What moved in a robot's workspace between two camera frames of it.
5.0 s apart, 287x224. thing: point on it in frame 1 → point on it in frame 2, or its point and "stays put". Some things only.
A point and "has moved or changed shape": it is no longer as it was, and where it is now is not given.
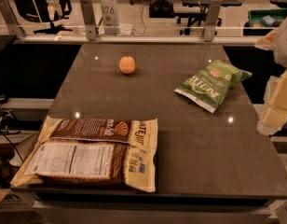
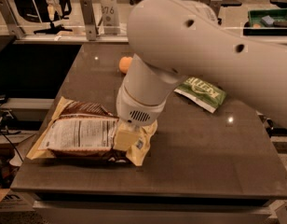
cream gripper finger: [278, 104] → [134, 114]
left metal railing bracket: [16, 30] stays put
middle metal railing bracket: [88, 12] stays put
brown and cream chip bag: [94, 148] has moved or changed shape
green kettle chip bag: [208, 85] stays put
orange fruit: [127, 64] stays put
